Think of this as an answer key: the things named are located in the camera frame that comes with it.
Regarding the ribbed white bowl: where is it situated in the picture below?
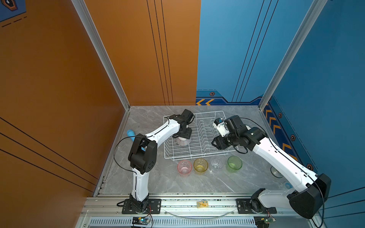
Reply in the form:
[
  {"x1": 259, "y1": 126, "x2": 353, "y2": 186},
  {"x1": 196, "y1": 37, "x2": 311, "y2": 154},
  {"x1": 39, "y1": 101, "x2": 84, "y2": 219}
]
[{"x1": 176, "y1": 137, "x2": 191, "y2": 146}]

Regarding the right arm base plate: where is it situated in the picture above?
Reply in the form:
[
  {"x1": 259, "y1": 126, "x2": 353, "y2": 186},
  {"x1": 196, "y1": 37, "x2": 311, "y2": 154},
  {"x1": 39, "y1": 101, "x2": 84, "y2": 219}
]
[{"x1": 236, "y1": 198, "x2": 277, "y2": 214}]

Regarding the right aluminium corner post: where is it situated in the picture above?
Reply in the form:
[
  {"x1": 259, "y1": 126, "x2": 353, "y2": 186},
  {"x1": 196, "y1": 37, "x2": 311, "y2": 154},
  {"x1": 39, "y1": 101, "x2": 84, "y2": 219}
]
[{"x1": 258, "y1": 0, "x2": 327, "y2": 111}]

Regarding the pink glass cup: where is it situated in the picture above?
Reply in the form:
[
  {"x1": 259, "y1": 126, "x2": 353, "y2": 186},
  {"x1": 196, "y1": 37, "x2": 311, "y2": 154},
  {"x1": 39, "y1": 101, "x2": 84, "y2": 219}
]
[{"x1": 177, "y1": 160, "x2": 193, "y2": 177}]

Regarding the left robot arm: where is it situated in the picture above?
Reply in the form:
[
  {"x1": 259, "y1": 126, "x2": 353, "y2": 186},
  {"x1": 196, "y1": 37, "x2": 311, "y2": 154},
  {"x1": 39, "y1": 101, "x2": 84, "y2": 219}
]
[{"x1": 127, "y1": 109, "x2": 194, "y2": 213}]

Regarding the right circuit board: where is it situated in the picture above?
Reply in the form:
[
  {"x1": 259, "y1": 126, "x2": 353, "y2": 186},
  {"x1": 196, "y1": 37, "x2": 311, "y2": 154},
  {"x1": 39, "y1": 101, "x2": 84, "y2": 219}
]
[{"x1": 254, "y1": 217, "x2": 276, "y2": 228}]

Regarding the left green circuit board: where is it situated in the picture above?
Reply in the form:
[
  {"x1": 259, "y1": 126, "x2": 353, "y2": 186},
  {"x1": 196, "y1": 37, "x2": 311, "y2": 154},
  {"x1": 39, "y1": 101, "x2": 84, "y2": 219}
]
[{"x1": 131, "y1": 217, "x2": 153, "y2": 228}]

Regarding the left aluminium corner post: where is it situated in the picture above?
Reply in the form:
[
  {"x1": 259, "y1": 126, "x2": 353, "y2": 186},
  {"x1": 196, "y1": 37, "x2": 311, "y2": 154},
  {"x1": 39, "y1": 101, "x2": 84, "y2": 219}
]
[{"x1": 71, "y1": 0, "x2": 130, "y2": 111}]

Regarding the clear glass cup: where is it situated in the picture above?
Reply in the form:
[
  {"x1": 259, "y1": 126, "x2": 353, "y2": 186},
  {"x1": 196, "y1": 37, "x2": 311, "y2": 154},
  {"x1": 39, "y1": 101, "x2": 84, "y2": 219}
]
[{"x1": 211, "y1": 159, "x2": 223, "y2": 170}]

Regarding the yellow sticker tag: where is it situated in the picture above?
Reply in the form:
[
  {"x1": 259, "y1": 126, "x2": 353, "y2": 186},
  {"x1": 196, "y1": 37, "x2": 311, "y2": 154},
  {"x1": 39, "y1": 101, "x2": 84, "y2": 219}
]
[{"x1": 197, "y1": 200, "x2": 209, "y2": 209}]

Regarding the yellow glass cup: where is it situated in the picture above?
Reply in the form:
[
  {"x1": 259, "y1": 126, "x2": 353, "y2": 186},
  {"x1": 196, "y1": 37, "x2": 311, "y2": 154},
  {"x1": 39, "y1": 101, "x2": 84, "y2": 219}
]
[{"x1": 194, "y1": 158, "x2": 209, "y2": 174}]

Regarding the aluminium corner post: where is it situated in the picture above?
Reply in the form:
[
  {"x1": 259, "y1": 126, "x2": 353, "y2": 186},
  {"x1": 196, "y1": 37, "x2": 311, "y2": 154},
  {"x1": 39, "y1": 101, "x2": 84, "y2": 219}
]
[
  {"x1": 258, "y1": 0, "x2": 327, "y2": 111},
  {"x1": 71, "y1": 0, "x2": 130, "y2": 111}
]

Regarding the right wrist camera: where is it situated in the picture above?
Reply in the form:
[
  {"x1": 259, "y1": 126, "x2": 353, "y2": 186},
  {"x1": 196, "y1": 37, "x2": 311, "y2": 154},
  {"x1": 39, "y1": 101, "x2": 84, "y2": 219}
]
[{"x1": 213, "y1": 115, "x2": 247, "y2": 137}]

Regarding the green glass cup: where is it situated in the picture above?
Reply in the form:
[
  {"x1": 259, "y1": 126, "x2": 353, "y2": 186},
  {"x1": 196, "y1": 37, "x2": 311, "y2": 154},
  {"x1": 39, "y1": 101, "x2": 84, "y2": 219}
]
[{"x1": 226, "y1": 156, "x2": 242, "y2": 173}]

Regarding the blue cylindrical tool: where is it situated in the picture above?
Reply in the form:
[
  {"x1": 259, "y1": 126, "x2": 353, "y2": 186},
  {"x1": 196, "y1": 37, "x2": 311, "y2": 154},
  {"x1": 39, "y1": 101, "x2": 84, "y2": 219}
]
[{"x1": 126, "y1": 130, "x2": 146, "y2": 151}]

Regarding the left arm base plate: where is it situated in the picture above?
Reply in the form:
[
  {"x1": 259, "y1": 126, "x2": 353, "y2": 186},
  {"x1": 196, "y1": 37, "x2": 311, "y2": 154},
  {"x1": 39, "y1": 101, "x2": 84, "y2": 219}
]
[{"x1": 122, "y1": 198, "x2": 162, "y2": 215}]

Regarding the white wire dish rack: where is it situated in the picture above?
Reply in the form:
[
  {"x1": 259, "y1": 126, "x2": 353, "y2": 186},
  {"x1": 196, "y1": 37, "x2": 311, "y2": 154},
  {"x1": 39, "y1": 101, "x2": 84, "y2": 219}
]
[{"x1": 163, "y1": 111, "x2": 235, "y2": 161}]

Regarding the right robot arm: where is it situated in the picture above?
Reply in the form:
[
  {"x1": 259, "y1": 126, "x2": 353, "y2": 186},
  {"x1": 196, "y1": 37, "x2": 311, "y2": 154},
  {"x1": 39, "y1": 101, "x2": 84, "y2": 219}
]
[{"x1": 212, "y1": 126, "x2": 331, "y2": 219}]

